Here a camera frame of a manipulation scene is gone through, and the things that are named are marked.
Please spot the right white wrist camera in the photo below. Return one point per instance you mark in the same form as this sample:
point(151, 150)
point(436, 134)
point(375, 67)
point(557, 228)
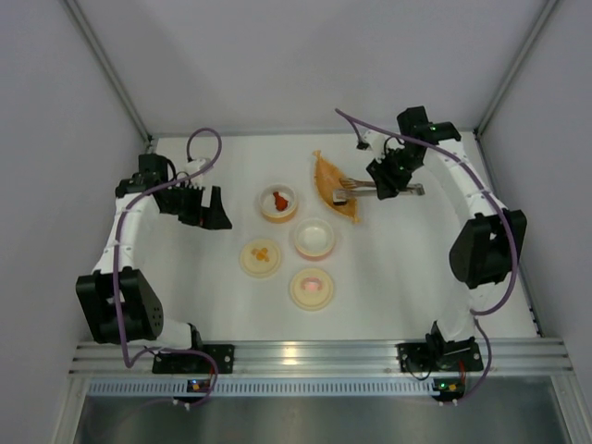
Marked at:
point(376, 142)

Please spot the woven boat-shaped basket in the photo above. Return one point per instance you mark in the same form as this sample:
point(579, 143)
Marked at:
point(326, 181)

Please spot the orange round lunch box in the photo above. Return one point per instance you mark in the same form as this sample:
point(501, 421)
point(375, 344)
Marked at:
point(266, 203)

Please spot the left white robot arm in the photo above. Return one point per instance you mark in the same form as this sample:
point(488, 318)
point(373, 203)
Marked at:
point(119, 304)

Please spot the sushi roll toy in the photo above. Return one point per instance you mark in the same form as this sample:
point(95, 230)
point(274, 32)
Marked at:
point(339, 201)

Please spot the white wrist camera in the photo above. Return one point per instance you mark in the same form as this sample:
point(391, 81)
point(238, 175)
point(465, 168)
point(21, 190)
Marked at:
point(196, 168)
point(376, 142)

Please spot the cream lid pink handle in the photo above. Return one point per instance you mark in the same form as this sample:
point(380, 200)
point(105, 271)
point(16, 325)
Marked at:
point(312, 289)

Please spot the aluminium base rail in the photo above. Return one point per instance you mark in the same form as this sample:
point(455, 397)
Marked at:
point(341, 358)

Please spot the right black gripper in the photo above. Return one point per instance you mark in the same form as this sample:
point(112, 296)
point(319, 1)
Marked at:
point(386, 175)

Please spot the right aluminium frame post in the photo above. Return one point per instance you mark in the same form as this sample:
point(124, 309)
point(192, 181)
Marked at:
point(524, 50)

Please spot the red fried shrimp toy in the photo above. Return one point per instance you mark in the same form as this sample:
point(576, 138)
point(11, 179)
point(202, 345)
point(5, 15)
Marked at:
point(280, 202)

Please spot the aluminium frame post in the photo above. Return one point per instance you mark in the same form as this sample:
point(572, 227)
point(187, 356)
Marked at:
point(524, 50)
point(91, 39)

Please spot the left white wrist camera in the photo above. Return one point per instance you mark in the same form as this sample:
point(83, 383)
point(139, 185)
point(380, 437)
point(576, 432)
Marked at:
point(196, 168)

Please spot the pink round lunch box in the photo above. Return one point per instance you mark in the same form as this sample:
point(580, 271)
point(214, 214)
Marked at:
point(313, 239)

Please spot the metal serving tongs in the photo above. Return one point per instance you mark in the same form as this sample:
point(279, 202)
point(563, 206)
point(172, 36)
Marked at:
point(352, 188)

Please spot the slotted grey cable duct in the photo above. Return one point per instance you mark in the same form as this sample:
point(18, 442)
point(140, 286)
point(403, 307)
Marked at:
point(268, 387)

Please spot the cream lid orange handle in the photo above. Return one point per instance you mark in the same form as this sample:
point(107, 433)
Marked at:
point(260, 258)

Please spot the left aluminium frame post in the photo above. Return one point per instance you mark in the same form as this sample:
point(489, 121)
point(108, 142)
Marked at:
point(91, 39)

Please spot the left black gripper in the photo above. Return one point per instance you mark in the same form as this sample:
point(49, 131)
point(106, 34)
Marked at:
point(192, 209)

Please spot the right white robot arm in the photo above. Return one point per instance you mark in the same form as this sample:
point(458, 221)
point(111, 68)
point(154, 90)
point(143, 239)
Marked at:
point(485, 255)

